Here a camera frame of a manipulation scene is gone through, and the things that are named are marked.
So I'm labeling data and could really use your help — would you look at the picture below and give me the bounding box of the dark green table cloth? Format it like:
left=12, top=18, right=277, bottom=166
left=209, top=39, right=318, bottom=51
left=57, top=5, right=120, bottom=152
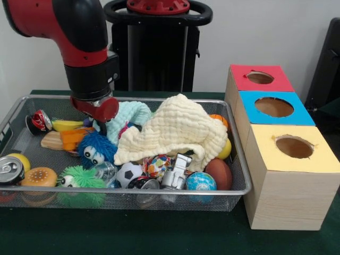
left=0, top=89, right=340, bottom=255

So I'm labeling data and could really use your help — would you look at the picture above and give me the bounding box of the silver drink can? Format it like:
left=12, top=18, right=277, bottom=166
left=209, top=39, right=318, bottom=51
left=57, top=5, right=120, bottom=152
left=0, top=156, right=25, bottom=186

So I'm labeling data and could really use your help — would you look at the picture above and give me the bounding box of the brown toy football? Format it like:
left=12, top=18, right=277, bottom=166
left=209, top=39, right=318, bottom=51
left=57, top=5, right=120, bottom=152
left=205, top=158, right=233, bottom=191

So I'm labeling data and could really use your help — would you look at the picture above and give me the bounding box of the green spiky toy with eyes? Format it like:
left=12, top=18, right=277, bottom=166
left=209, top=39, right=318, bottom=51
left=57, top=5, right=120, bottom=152
left=57, top=166, right=107, bottom=189

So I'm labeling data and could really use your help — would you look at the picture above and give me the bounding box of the wooden box with three holes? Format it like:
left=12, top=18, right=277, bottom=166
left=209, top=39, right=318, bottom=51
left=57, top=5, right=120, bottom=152
left=224, top=64, right=340, bottom=231

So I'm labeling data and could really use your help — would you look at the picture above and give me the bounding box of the blue spiky ball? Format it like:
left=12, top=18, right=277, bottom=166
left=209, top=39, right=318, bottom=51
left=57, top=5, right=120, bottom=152
left=78, top=131, right=118, bottom=169

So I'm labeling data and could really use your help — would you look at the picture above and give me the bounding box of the light blue waffle cloth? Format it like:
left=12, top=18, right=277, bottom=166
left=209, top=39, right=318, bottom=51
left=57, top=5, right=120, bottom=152
left=92, top=101, right=152, bottom=146

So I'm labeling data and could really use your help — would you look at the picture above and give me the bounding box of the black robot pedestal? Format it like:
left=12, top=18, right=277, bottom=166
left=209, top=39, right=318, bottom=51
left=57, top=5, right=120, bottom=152
left=103, top=0, right=213, bottom=92

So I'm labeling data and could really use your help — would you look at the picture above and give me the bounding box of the toy burger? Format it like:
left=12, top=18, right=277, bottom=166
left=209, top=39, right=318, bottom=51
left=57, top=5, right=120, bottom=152
left=20, top=166, right=58, bottom=188

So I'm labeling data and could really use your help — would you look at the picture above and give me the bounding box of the cream waffle cloth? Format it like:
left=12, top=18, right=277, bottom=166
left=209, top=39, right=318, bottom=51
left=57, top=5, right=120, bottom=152
left=114, top=93, right=228, bottom=172

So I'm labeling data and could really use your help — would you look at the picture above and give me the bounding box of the blue globe ball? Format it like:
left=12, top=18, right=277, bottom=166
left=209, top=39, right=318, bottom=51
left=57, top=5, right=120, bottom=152
left=185, top=172, right=217, bottom=191

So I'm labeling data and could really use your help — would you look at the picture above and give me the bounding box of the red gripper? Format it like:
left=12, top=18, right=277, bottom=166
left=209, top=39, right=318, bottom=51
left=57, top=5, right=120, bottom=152
left=70, top=96, right=120, bottom=133

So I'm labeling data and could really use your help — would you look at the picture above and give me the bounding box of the wire mesh bin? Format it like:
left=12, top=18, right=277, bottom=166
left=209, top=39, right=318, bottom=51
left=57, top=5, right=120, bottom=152
left=0, top=95, right=252, bottom=212

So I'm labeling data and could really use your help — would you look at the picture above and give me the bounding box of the yellow ball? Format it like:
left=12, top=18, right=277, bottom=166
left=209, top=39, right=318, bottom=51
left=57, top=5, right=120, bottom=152
left=218, top=138, right=232, bottom=160

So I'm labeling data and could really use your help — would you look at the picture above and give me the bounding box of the black chair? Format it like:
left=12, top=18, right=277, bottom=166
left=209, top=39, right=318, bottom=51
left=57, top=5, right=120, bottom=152
left=304, top=17, right=340, bottom=109

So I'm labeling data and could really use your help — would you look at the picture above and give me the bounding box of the orange toy basketball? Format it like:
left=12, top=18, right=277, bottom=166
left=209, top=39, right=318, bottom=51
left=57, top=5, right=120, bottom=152
left=209, top=114, right=229, bottom=130

